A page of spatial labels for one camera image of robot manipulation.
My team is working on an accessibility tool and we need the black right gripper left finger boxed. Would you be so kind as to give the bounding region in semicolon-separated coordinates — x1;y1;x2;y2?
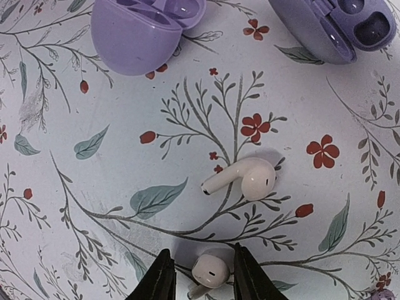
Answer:
126;249;176;300

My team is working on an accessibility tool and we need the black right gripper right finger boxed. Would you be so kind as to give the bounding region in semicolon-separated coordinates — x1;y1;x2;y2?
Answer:
233;242;288;300

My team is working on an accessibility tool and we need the white stem earbud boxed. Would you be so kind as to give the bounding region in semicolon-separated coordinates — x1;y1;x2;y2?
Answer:
201;157;276;201
187;254;230;299

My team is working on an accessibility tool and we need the light purple round earbud case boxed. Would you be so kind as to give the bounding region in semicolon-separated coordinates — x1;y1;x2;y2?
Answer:
91;0;206;76

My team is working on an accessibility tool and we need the dark purple open earbud case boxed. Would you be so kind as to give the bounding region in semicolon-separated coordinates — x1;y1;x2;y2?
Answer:
269;0;397;65

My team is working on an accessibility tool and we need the floral patterned table mat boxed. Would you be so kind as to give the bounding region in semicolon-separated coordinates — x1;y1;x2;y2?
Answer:
1;1;399;299

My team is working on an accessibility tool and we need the chrome purple earbud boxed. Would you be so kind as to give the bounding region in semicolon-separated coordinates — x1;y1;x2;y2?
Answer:
370;289;396;300

